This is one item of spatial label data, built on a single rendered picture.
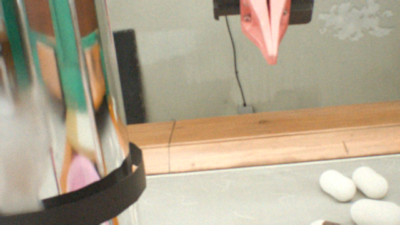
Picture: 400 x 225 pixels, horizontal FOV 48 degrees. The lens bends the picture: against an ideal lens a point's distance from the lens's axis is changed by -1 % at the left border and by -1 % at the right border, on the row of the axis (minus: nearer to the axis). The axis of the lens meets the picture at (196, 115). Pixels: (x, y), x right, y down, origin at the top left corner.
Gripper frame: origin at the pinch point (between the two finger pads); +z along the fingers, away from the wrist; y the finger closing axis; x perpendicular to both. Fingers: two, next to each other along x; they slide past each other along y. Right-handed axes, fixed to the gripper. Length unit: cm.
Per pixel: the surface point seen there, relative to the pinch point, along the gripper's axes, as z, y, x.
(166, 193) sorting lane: 9.2, -10.4, 8.3
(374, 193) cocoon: 11.9, 7.3, 4.3
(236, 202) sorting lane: 11.2, -3.9, 6.4
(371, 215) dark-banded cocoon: 14.9, 5.6, 1.1
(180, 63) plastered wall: -127, -29, 147
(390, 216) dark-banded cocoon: 15.2, 6.8, 0.7
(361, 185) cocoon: 10.9, 6.5, 4.8
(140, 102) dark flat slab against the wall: -111, -51, 157
